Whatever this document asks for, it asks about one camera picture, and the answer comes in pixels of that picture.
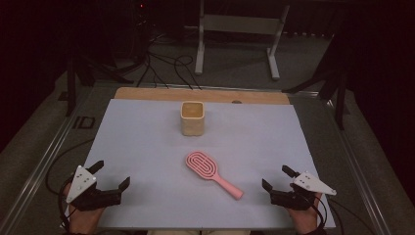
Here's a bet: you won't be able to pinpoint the black tripod stand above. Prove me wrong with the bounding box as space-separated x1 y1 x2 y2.
65 48 135 118
282 32 351 131

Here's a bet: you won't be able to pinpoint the person's right hand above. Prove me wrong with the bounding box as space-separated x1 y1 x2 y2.
287 194 322 235

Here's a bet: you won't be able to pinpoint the pink hairbrush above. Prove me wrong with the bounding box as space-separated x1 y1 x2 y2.
185 150 245 201

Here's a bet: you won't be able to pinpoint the black floor cables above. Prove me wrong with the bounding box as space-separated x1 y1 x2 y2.
136 32 204 91

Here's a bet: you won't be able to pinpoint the pale table cover sheet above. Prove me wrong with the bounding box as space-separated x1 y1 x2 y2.
63 98 337 229

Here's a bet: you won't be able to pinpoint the white metal stand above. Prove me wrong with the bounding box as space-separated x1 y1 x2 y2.
195 0 291 81

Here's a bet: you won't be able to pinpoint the aluminium frame rail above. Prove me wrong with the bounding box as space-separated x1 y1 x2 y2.
0 86 99 235
326 96 392 235

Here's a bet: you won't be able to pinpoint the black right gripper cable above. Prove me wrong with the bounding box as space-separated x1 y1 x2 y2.
311 192 376 235

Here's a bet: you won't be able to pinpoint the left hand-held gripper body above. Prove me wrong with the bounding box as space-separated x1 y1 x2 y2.
66 164 122 212

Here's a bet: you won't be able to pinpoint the person's left hand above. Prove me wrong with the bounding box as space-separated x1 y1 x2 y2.
63 184 106 234

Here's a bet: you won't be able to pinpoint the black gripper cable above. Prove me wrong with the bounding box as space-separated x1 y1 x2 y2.
311 192 376 235
44 138 96 231

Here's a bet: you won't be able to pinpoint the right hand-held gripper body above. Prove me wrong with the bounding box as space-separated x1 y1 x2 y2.
269 170 337 211

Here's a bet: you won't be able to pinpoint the beige square cup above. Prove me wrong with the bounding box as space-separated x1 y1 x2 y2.
180 101 206 137

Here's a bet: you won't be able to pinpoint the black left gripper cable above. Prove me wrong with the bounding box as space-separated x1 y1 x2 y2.
44 138 96 231

